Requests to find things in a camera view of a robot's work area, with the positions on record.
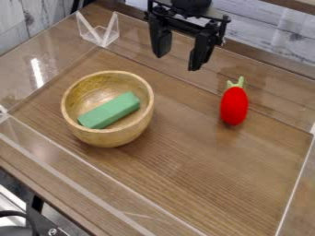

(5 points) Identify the light wooden bowl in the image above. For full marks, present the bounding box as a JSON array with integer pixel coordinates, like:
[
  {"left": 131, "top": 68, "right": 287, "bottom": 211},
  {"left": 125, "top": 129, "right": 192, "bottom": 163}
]
[{"left": 60, "top": 70, "right": 153, "bottom": 148}]

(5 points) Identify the black cable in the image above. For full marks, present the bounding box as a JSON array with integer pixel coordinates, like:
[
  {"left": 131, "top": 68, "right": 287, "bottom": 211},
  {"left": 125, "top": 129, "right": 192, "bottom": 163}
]
[{"left": 0, "top": 209, "right": 39, "bottom": 236}]

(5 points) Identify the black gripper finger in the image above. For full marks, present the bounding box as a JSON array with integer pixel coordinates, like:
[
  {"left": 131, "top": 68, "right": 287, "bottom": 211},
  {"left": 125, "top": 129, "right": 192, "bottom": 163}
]
[
  {"left": 149, "top": 14, "right": 172, "bottom": 58},
  {"left": 188, "top": 30, "right": 216, "bottom": 71}
]

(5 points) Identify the black table leg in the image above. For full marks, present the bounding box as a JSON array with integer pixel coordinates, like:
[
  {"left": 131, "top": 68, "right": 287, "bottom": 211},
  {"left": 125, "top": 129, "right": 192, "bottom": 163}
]
[{"left": 31, "top": 195, "right": 44, "bottom": 213}]

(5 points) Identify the red plush strawberry toy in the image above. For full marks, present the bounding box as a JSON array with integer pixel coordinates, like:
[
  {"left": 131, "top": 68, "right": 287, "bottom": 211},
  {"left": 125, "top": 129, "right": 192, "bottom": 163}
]
[{"left": 220, "top": 77, "right": 248, "bottom": 125}]

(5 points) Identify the green rectangular block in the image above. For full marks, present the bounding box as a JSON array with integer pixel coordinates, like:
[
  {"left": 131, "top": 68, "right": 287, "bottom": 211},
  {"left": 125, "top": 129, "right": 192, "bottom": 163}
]
[{"left": 76, "top": 91, "right": 140, "bottom": 129}]

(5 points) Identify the clear acrylic tray wall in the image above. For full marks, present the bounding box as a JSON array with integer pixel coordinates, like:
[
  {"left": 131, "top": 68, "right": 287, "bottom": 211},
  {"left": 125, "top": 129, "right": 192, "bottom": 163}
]
[{"left": 0, "top": 107, "right": 205, "bottom": 236}]

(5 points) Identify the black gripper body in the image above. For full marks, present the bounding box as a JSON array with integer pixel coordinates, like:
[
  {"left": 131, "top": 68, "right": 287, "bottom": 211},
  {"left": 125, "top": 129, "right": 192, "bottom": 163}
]
[{"left": 145, "top": 0, "right": 231, "bottom": 45}]

